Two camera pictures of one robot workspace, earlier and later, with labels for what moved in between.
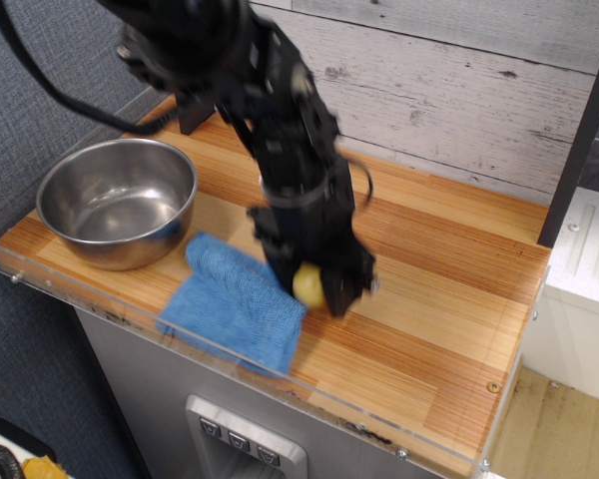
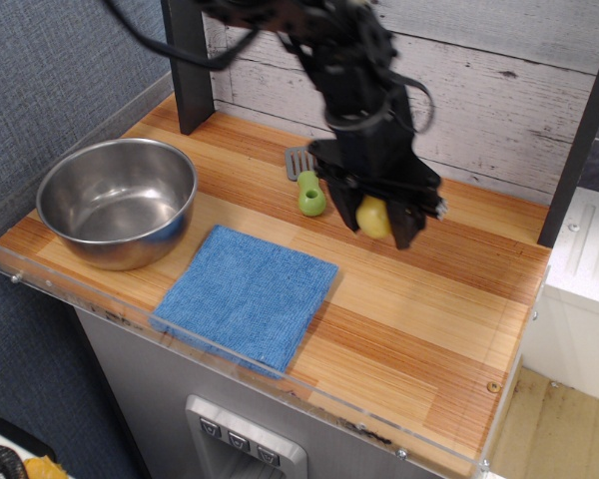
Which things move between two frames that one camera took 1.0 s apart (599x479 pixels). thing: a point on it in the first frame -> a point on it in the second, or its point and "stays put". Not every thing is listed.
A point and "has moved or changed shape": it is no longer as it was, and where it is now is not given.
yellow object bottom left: (43, 468) stays put
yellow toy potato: (307, 285) -> (372, 218)
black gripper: (308, 213) -> (374, 153)
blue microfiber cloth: (230, 305) has moved or changed shape
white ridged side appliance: (575, 333) stays put
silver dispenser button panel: (230, 446) stays put
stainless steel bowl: (119, 204) stays put
